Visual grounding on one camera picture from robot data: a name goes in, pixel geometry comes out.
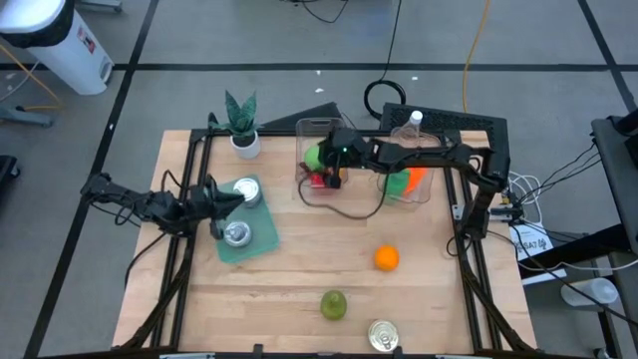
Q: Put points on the orange fruit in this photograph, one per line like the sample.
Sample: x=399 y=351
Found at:
x=387 y=258

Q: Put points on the black floor equipment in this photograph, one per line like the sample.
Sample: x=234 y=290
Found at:
x=6 y=172

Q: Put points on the black mesh computer case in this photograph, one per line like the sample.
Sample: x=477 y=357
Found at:
x=448 y=122

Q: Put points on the white printed paper sheet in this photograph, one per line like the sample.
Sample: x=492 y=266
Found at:
x=536 y=244

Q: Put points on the black electronics box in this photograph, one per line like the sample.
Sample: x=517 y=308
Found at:
x=319 y=112

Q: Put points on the green pear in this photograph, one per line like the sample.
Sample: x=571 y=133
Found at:
x=333 y=305

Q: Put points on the small grey control box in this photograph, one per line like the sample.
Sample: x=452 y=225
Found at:
x=503 y=212

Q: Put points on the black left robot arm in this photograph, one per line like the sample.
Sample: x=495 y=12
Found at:
x=159 y=207

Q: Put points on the grey metal stand foot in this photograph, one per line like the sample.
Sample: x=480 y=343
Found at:
x=25 y=118
x=99 y=6

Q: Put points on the green apple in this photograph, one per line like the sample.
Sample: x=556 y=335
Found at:
x=313 y=158

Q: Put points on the translucent plastic jug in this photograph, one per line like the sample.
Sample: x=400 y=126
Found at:
x=590 y=293

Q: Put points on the green plant in white pot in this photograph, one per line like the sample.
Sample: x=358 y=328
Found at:
x=241 y=119

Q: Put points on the dark grey side table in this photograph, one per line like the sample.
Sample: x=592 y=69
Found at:
x=618 y=174

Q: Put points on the teal translucent plastic bin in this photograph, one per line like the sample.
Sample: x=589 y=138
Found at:
x=264 y=234

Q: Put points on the white trash bin black liner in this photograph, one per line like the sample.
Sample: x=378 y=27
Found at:
x=65 y=55

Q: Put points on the orange plastic bottle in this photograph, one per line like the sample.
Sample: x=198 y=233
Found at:
x=417 y=177

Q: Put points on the red bell pepper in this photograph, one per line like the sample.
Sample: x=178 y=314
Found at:
x=319 y=180

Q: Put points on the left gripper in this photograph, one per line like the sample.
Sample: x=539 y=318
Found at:
x=204 y=209

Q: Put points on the black metal beam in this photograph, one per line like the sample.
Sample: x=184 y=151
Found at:
x=573 y=249

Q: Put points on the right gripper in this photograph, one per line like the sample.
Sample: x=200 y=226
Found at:
x=349 y=147

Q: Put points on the gold lid tin can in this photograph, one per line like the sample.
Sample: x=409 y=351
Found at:
x=383 y=335

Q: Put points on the silver tuna can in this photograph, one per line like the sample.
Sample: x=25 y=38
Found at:
x=247 y=189
x=237 y=234

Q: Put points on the clear bottle with white cap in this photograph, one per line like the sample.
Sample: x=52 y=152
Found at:
x=415 y=117

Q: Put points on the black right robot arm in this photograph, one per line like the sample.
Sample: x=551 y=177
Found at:
x=428 y=155

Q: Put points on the clear plastic bin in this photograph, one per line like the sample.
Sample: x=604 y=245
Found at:
x=306 y=130
x=423 y=195

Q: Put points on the green plastic bottle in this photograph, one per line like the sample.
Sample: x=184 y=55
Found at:
x=396 y=185

